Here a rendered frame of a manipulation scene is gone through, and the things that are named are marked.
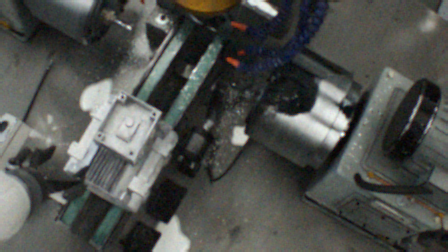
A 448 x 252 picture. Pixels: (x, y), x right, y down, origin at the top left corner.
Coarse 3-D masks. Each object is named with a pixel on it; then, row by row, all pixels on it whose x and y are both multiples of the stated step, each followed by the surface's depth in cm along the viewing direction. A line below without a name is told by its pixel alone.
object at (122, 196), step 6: (114, 96) 146; (108, 102) 147; (162, 126) 145; (168, 126) 145; (162, 132) 146; (168, 132) 146; (72, 162) 143; (72, 168) 141; (78, 168) 142; (120, 192) 141; (126, 192) 140; (120, 198) 140; (126, 198) 140; (126, 204) 141; (126, 210) 153
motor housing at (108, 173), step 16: (96, 128) 147; (80, 144) 145; (96, 160) 141; (112, 160) 142; (144, 160) 145; (160, 160) 147; (96, 176) 140; (112, 176) 141; (128, 176) 142; (144, 176) 144; (96, 192) 155; (112, 192) 140; (128, 192) 143; (128, 208) 146
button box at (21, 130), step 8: (0, 120) 148; (8, 120) 146; (16, 120) 144; (8, 128) 144; (16, 128) 144; (24, 128) 146; (0, 136) 144; (8, 136) 143; (16, 136) 145; (24, 136) 146; (0, 144) 143; (8, 144) 143; (16, 144) 145; (0, 152) 142; (8, 152) 144; (16, 152) 145; (0, 160) 143; (0, 168) 143
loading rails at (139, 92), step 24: (192, 24) 171; (168, 48) 168; (216, 48) 169; (144, 72) 165; (168, 72) 172; (192, 72) 175; (216, 72) 177; (144, 96) 165; (192, 96) 164; (168, 120) 163; (72, 216) 155; (120, 216) 155; (96, 240) 154; (120, 240) 163
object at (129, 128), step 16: (128, 96) 141; (112, 112) 142; (128, 112) 143; (144, 112) 143; (160, 112) 140; (112, 128) 142; (128, 128) 140; (144, 128) 142; (96, 144) 143; (112, 144) 141; (128, 144) 141; (144, 144) 139; (128, 160) 139
